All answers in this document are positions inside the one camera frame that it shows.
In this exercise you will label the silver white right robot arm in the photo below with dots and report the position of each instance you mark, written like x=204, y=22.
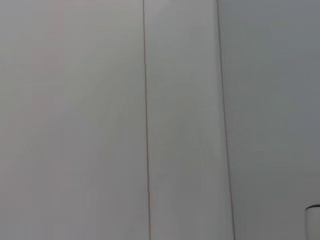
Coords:
x=313, y=225

